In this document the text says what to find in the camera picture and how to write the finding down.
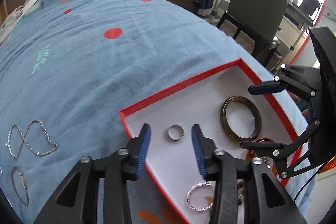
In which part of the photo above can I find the amber translucent bangle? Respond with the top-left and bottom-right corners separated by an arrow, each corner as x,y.
245,138 -> 278,176

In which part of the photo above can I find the white garment on bed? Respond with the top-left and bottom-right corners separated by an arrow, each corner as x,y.
1,0 -> 39,43

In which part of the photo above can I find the silver chain necklace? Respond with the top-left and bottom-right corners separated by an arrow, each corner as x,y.
5,119 -> 59,159

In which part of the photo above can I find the dark grey chair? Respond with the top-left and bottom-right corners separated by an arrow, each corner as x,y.
216,0 -> 289,67

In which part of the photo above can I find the silver band ring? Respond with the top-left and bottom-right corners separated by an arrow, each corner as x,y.
167,123 -> 186,142

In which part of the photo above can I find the red shallow box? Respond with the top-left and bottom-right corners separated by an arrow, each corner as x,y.
120,59 -> 302,223

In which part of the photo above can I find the black computer monitor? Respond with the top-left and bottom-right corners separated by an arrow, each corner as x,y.
299,0 -> 320,16

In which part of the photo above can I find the dark beaded bracelet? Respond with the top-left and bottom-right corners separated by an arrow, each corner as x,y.
236,178 -> 245,208

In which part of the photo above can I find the dark brown bangle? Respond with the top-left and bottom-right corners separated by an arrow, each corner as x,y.
219,96 -> 262,142

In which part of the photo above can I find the thin silver bangle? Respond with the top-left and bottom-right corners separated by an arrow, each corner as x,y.
10,166 -> 30,207

